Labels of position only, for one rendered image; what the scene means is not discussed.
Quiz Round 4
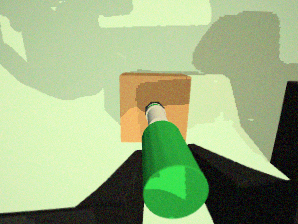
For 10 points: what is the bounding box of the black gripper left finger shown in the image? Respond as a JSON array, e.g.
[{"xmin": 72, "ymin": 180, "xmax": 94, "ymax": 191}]
[{"xmin": 0, "ymin": 150, "xmax": 144, "ymax": 224}]

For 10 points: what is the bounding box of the green cylinder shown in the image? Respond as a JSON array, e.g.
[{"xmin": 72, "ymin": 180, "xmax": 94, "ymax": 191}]
[{"xmin": 142, "ymin": 120, "xmax": 209, "ymax": 219}]

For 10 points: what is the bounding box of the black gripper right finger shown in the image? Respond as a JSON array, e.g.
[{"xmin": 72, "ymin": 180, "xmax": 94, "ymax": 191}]
[{"xmin": 188, "ymin": 144, "xmax": 298, "ymax": 224}]

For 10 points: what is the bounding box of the tan square block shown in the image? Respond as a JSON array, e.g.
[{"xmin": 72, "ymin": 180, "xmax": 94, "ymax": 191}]
[{"xmin": 119, "ymin": 72, "xmax": 192, "ymax": 142}]

